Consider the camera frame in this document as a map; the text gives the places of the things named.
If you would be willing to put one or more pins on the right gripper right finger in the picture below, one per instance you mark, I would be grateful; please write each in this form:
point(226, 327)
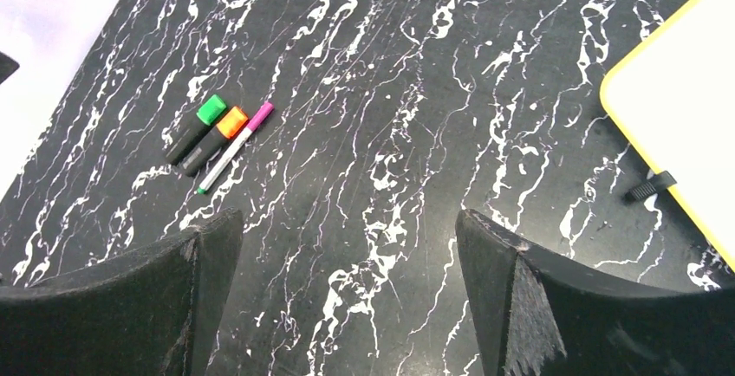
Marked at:
point(536, 312)

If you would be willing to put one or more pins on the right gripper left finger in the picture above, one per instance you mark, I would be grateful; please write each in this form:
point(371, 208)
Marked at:
point(154, 310)

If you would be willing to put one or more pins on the orange black highlighter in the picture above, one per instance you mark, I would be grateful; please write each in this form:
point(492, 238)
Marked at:
point(214, 141)

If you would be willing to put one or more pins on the whiteboard with orange frame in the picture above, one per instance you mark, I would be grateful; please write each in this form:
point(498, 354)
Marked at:
point(673, 98)

